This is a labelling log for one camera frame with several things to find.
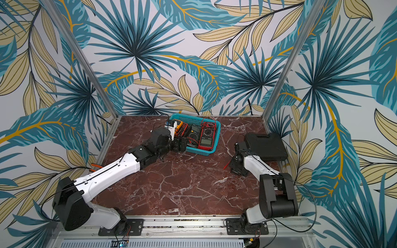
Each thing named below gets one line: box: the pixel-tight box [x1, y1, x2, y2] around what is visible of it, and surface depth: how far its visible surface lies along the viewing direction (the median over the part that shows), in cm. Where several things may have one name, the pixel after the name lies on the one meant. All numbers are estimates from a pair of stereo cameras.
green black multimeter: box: [186, 123, 202, 148], surface depth 100 cm
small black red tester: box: [178, 136, 188, 152], surface depth 72 cm
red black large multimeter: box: [197, 121, 217, 151], surface depth 99 cm
